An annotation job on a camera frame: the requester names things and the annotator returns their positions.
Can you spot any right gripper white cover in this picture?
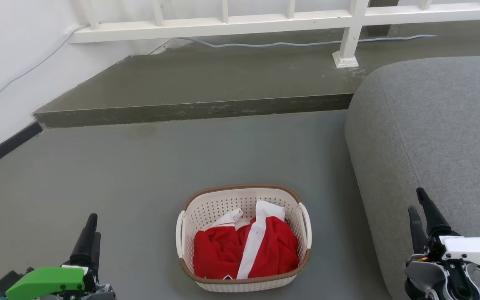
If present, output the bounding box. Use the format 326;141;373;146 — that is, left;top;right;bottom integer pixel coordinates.
408;187;480;271

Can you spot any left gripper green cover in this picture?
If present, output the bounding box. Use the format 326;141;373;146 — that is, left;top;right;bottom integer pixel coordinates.
5;213;101;300

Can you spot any white perforated plastic laundry basket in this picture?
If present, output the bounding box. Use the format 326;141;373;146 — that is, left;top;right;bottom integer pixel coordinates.
175;184;312;293

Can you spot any grey fabric sofa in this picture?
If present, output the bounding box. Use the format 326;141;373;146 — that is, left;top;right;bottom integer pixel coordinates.
344;55;480;300

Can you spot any red and white garment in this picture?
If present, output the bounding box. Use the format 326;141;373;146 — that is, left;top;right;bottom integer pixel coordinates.
193;200;300;280

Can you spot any black baseboard strip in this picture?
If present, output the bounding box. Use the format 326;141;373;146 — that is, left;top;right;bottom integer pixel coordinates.
0;121;43;178

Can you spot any dark concrete raised step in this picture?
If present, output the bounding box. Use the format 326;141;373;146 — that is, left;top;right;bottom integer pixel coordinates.
33;19;480;129

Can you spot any white wooden railing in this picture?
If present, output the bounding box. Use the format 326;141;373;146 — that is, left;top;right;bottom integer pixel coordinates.
68;0;480;68

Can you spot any thin grey wall cable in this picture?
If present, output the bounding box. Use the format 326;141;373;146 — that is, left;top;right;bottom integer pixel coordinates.
0;25;88;114

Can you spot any light blue floor cable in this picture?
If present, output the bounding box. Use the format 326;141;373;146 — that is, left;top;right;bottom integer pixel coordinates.
180;34;437;48

